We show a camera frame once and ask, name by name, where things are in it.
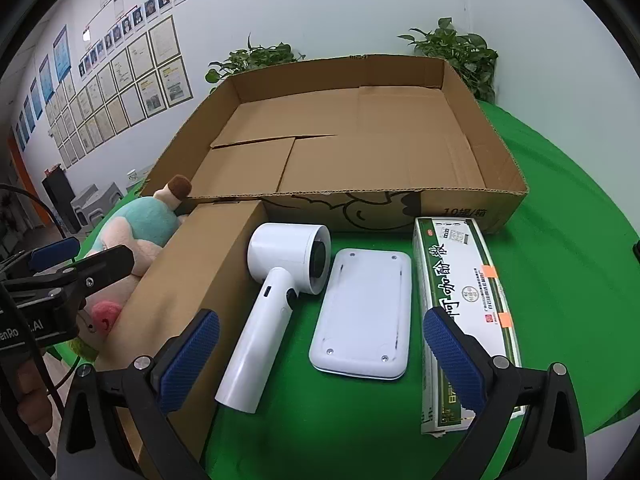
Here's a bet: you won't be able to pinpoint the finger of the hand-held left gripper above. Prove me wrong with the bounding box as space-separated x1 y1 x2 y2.
0 237 82 282
0 243 136 312

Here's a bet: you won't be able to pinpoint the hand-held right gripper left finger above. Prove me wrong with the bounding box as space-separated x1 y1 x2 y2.
54 308 221 480

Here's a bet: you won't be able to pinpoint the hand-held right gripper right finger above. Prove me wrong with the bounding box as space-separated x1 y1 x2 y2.
422 307 588 480

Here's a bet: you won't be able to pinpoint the pastel plush toy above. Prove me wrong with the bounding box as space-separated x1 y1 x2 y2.
75 175 193 361

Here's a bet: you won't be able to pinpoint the white hair dryer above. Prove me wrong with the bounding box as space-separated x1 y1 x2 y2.
215 222 332 415

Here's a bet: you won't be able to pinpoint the long brown cardboard box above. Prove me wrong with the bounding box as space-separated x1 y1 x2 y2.
92 200 273 466

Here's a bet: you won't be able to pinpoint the white plastic device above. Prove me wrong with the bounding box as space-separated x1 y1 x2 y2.
308 247 413 380

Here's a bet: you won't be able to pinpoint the large cardboard box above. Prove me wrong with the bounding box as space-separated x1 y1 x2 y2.
140 54 530 235

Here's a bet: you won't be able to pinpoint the person's left hand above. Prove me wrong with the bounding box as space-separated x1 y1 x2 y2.
15 360 57 437

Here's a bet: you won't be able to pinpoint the black cabinet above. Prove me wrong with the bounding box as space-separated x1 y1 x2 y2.
41 166 81 233

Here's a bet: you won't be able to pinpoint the grey plastic stool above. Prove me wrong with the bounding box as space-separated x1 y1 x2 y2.
70 185 101 228
97 181 125 211

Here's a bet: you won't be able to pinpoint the green and white medicine box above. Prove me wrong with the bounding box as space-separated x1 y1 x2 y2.
412 216 526 436

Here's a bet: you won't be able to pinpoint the green potted plant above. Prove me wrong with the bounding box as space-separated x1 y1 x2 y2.
398 17 499 103
205 34 306 93

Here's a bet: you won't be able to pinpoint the wall of framed certificates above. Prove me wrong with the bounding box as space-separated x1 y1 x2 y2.
44 14 193 170

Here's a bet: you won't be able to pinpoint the row of blue wall posters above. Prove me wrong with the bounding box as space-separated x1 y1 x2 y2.
14 25 68 153

